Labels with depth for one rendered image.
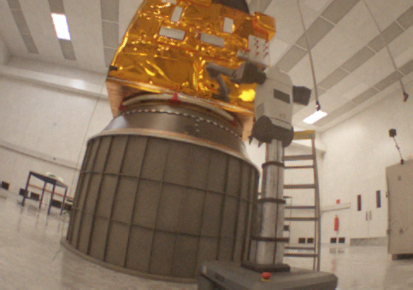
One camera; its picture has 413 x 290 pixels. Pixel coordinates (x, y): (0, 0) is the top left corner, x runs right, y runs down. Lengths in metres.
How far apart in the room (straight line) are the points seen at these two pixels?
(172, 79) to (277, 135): 1.54
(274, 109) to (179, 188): 0.99
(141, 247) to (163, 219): 0.29
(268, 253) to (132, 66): 2.24
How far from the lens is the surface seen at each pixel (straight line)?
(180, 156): 1.95
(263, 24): 3.70
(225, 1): 4.27
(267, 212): 1.23
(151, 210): 1.87
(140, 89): 2.54
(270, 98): 1.40
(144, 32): 3.03
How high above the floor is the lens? 0.46
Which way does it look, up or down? 23 degrees up
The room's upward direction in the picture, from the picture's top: 8 degrees clockwise
